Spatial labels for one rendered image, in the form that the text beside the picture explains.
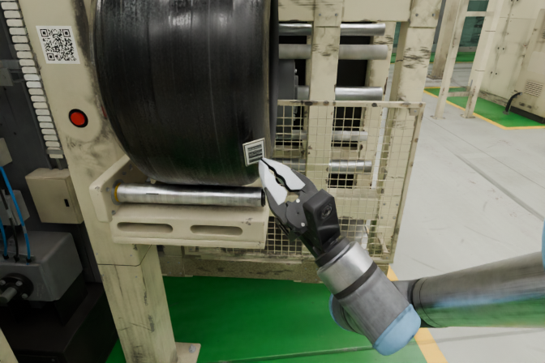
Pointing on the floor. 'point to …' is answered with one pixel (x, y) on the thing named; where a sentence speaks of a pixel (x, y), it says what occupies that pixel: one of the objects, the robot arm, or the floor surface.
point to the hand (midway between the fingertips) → (265, 163)
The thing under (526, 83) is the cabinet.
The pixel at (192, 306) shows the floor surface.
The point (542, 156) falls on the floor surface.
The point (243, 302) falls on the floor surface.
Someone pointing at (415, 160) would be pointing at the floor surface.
